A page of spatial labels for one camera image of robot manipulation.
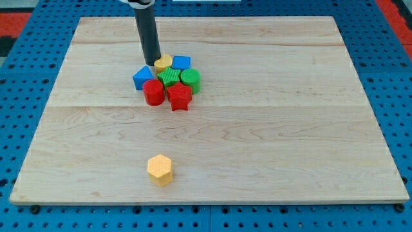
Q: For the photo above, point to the green star block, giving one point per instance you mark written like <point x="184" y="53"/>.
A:
<point x="169" y="77"/>

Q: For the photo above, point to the yellow heart block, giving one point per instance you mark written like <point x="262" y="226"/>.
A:
<point x="162" y="63"/>

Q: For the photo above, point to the blue cube block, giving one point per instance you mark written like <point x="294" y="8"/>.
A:
<point x="181" y="62"/>

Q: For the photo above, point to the blue triangle block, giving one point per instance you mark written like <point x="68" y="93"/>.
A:
<point x="141" y="76"/>

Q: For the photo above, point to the red star block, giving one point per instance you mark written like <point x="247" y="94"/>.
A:
<point x="179" y="96"/>

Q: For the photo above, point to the green cylinder block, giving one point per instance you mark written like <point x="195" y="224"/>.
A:
<point x="192" y="78"/>

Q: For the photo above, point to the red cylinder block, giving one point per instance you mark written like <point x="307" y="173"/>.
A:
<point x="153" y="92"/>

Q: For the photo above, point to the yellow hexagon block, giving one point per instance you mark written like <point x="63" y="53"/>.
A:
<point x="160" y="170"/>

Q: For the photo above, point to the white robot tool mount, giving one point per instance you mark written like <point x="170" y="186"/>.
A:
<point x="138" y="3"/>

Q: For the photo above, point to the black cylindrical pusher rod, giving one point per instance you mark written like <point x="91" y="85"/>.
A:
<point x="147" y="30"/>

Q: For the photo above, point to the light wooden board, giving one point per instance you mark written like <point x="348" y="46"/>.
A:
<point x="281" y="118"/>

